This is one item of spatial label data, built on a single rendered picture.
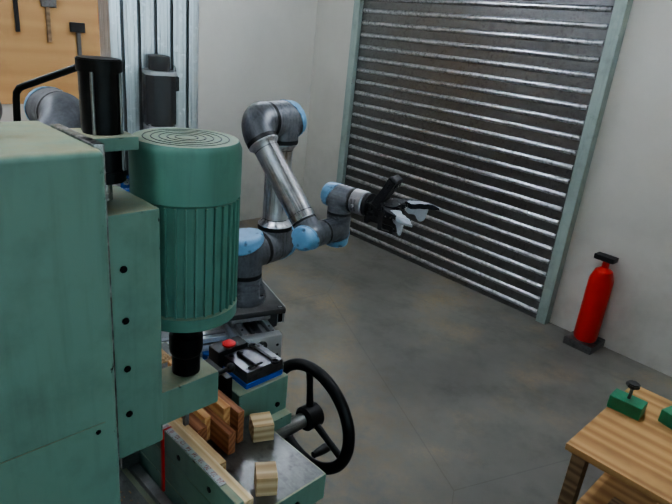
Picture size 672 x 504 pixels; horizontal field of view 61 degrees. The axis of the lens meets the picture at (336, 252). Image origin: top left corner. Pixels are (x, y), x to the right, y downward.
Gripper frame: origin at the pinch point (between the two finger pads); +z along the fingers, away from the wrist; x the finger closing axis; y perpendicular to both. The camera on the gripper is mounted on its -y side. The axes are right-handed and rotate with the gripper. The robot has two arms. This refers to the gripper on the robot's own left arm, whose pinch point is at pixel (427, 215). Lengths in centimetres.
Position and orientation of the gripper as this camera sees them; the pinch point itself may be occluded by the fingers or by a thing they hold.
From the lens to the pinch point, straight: 160.1
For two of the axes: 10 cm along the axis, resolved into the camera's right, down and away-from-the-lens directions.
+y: -0.1, 8.9, 4.6
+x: -6.1, 3.6, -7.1
